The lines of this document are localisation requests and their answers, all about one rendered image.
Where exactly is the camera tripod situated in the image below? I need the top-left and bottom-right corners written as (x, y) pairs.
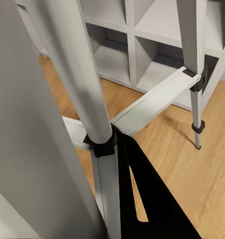
top-left (0, 0), bottom-right (208, 239)

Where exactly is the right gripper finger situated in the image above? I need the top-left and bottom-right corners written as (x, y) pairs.
top-left (117, 133), bottom-right (202, 239)

